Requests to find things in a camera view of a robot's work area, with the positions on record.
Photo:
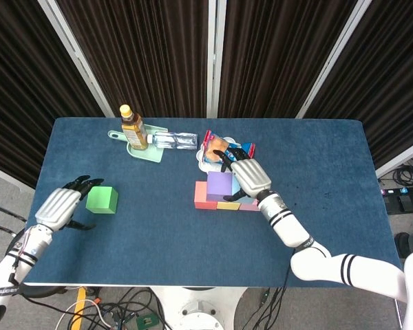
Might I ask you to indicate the dark brown pleated curtain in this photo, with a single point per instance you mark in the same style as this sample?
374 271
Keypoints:
20 86
392 68
141 51
278 51

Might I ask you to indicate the blue table cloth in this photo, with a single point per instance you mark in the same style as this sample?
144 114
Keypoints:
199 254

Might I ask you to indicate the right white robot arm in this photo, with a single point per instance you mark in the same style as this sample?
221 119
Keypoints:
289 227

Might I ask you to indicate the pink foam cube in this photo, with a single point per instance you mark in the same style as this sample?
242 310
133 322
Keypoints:
249 207

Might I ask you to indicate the green foam cube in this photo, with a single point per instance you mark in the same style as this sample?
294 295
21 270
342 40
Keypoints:
101 201

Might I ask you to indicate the yellow capped tea bottle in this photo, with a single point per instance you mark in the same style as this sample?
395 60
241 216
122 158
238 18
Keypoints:
134 134

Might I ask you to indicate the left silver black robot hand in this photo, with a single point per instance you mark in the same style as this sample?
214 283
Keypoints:
56 206

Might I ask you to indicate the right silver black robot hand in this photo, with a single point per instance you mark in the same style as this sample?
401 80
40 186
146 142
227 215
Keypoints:
251 177

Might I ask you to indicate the clear plastic water bottle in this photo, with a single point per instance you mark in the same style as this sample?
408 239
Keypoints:
173 140

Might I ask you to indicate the blue red snack bag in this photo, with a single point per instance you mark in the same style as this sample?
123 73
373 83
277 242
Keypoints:
211 149

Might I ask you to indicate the yellow foam cube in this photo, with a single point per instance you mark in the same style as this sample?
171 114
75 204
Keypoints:
228 206

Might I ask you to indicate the white scalloped plate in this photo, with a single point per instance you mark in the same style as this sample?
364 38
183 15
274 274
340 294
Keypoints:
201 165

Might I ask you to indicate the green circuit board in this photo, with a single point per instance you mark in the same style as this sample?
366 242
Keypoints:
146 321

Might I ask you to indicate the mint green plastic scoop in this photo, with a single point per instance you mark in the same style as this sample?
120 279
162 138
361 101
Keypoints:
151 156

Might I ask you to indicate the light blue foam cube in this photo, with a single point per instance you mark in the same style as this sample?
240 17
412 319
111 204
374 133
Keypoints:
235 187

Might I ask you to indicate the red foam cube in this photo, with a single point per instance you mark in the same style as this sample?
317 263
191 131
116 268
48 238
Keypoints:
200 197

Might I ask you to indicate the silver partition post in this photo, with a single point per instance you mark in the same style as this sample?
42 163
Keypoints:
334 58
75 58
216 58

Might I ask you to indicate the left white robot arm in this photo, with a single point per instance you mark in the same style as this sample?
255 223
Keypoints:
27 251

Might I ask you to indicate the silver partition rail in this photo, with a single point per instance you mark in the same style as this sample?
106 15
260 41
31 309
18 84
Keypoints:
3 175
402 156

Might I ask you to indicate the purple foam cube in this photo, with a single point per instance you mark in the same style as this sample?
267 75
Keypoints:
218 185

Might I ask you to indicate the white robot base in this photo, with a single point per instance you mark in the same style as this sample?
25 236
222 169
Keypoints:
199 309

